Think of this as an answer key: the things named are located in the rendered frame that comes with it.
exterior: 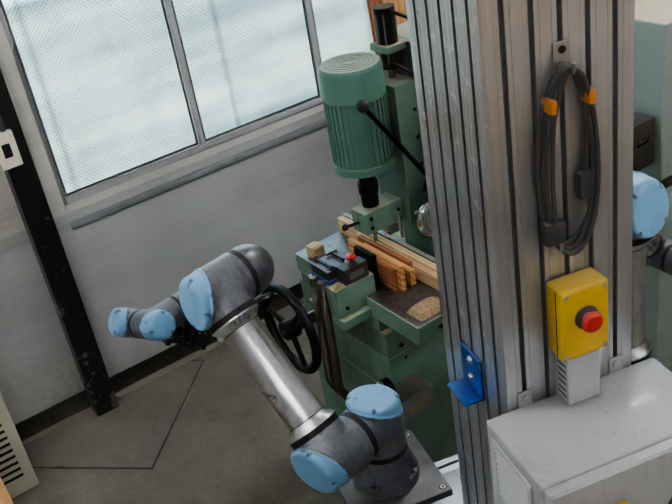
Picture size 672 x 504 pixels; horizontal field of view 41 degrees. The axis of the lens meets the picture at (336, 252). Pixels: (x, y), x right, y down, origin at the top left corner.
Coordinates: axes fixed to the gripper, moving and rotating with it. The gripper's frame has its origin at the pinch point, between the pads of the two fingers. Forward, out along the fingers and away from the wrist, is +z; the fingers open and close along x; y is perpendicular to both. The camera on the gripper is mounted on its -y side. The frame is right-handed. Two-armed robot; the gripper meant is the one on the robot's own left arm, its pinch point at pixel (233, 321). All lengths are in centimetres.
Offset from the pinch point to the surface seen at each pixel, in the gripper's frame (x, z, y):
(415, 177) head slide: 6, 43, -51
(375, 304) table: 19.6, 30.5, -15.7
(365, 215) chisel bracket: 2.9, 31.7, -36.5
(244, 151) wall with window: -124, 68, -27
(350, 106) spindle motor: 5, 13, -65
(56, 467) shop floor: -98, 8, 104
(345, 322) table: 17.2, 24.2, -8.8
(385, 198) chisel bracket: -1, 40, -42
